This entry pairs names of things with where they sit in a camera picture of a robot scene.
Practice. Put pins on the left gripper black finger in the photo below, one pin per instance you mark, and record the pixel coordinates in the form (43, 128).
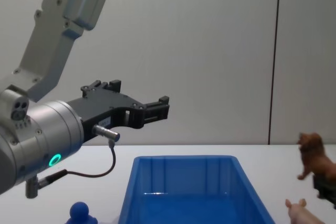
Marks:
(98, 87)
(156, 111)

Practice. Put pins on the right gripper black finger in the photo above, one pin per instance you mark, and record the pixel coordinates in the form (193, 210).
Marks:
(326, 190)

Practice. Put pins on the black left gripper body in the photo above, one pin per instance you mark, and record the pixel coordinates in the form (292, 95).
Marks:
(105, 103)

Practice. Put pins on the brown toy lion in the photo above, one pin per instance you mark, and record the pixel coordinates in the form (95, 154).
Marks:
(313, 155)

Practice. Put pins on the pink toy pig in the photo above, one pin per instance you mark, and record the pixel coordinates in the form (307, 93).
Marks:
(300, 214)

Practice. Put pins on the blue plastic bin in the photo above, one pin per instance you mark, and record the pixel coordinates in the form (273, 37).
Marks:
(194, 197)

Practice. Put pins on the blue round-headed toy figure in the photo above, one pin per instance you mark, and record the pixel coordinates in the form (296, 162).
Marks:
(80, 212)

